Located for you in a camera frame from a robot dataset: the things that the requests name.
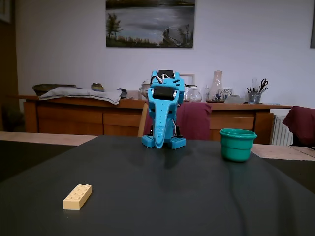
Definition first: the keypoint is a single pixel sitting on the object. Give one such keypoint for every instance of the white painted soup tureen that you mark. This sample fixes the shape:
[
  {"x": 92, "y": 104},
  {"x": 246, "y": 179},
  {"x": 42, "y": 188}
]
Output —
[{"x": 144, "y": 88}]

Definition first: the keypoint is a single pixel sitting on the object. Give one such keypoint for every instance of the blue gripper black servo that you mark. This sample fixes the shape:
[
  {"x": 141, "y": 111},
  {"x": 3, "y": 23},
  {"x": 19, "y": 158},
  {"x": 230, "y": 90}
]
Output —
[{"x": 161, "y": 108}]

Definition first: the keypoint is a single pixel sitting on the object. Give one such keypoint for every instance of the grey folded cloth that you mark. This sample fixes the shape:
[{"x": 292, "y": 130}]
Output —
[{"x": 81, "y": 94}]

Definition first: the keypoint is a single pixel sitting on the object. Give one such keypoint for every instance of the dark shallow bowl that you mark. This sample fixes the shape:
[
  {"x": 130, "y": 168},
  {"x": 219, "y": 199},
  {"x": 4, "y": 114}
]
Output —
[{"x": 49, "y": 88}]

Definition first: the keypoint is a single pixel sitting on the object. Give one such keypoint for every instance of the green plastic cup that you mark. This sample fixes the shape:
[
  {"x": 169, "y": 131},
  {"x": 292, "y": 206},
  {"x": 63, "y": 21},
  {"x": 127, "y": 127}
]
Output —
[{"x": 236, "y": 147}]

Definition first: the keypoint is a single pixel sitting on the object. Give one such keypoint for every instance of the round glass vase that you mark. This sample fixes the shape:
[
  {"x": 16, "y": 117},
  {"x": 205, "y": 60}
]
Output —
[{"x": 194, "y": 95}]

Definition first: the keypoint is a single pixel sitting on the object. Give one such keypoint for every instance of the small ceramic bowl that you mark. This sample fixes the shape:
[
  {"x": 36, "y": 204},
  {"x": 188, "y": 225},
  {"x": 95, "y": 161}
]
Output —
[{"x": 97, "y": 87}]

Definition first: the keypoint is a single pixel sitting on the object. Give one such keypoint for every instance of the tall glass carafe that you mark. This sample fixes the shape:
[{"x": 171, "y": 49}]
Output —
[{"x": 217, "y": 86}]

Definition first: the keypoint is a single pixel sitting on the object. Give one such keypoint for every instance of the wooden sideboard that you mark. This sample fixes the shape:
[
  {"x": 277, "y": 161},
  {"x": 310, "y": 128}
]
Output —
[{"x": 73, "y": 118}]

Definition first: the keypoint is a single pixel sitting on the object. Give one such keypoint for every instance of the white picture frame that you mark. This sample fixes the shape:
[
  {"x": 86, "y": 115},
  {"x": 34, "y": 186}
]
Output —
[{"x": 189, "y": 79}]

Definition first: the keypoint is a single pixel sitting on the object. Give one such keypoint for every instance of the pale grey stone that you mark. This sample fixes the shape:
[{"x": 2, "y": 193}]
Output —
[{"x": 235, "y": 99}]

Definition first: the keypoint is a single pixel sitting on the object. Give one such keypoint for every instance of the cream lego brick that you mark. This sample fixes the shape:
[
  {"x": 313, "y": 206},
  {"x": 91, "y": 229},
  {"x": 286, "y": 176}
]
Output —
[{"x": 76, "y": 198}]

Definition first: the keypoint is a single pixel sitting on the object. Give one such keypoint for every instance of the dark grey table mat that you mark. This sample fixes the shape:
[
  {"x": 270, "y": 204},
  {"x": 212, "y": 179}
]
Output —
[{"x": 157, "y": 191}]

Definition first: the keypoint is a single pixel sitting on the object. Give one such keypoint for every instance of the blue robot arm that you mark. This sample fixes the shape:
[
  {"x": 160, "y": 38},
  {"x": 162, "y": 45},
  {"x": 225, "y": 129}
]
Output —
[{"x": 178, "y": 143}]

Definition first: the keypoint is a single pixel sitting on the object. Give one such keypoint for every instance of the dark framed wall picture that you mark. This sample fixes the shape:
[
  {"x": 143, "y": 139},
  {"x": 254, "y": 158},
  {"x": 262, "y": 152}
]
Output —
[{"x": 312, "y": 23}]

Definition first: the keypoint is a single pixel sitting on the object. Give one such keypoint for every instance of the chair with maroon cover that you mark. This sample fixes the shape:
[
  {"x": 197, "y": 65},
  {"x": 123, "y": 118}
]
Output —
[
  {"x": 194, "y": 120},
  {"x": 301, "y": 123}
]

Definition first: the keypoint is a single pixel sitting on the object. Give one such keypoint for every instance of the blue white ceramic jar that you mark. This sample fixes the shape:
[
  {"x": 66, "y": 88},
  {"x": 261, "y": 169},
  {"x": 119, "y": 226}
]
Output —
[{"x": 227, "y": 93}]

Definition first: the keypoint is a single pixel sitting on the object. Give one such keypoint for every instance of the white radiator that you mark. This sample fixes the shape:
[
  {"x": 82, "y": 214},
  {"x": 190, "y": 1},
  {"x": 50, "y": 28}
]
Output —
[{"x": 283, "y": 130}]

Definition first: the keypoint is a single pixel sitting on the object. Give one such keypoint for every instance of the grey pen holder cup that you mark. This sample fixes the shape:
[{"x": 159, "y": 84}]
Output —
[{"x": 254, "y": 97}]

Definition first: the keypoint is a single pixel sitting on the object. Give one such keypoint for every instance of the lake landscape painting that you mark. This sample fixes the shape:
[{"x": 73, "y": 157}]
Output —
[{"x": 150, "y": 23}]

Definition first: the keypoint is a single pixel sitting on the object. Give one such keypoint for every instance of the black table clamp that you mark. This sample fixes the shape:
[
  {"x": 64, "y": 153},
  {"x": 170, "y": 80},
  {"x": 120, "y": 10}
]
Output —
[
  {"x": 151, "y": 129},
  {"x": 179, "y": 132}
]

